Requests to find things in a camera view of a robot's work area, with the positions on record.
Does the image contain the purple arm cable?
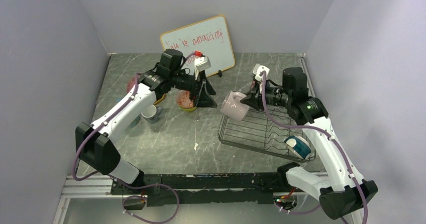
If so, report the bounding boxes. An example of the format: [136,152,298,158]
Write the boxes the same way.
[260,71,368,224]
[71,51,200,224]

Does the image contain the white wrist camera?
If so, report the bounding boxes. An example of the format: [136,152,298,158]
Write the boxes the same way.
[252,64,270,81]
[194,51,211,80]

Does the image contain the yellow polka-dot plate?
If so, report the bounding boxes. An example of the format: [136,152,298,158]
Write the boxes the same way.
[153,93,167,105]

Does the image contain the black base bar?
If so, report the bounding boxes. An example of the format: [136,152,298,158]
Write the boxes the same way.
[111,171,301,207]

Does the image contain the aluminium front frame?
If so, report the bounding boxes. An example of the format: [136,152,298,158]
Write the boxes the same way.
[52,174,365,224]

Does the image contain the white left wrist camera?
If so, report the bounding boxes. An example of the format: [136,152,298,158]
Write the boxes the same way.
[194,51,211,80]

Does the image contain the teal white-dot bowl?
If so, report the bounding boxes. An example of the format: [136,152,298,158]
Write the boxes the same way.
[284,136,312,159]

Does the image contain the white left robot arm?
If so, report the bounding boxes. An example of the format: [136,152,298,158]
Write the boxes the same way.
[75,49,217,194]

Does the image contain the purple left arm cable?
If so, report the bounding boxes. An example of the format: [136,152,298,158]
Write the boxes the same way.
[71,51,200,224]

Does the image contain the yellow-green bowl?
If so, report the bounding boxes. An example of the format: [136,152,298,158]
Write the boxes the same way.
[179,105,196,112]

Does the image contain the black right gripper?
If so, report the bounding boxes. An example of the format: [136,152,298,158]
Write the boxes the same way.
[241,78,292,111]

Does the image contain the black wire dish rack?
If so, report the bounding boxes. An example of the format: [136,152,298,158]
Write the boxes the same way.
[218,108,316,163]

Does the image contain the lilac mug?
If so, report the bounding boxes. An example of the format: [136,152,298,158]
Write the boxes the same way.
[220,91,250,121]

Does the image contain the blue butterfly mug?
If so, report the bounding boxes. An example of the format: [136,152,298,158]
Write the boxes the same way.
[112,98,140,129]

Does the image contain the pink polka-dot plate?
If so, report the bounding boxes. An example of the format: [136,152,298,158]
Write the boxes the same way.
[126,75,138,93]

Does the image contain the small grey-blue cup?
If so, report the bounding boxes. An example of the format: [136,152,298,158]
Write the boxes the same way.
[141,105,163,124]

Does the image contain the aluminium rail at wall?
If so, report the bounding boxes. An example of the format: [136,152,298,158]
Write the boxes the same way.
[297,53,316,97]

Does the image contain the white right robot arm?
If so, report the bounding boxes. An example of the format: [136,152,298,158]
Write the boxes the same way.
[242,65,378,223]

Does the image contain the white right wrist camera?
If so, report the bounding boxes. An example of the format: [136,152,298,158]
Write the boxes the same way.
[252,64,270,81]

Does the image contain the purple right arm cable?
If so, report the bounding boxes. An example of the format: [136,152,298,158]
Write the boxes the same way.
[260,71,368,224]

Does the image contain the blue zigzag pattern bowl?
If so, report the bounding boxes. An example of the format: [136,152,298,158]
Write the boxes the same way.
[175,90,194,107]

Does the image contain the yellow-framed whiteboard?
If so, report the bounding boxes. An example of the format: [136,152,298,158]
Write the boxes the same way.
[160,15,236,77]

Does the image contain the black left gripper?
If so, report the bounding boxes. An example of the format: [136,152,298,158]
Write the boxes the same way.
[169,68,217,107]

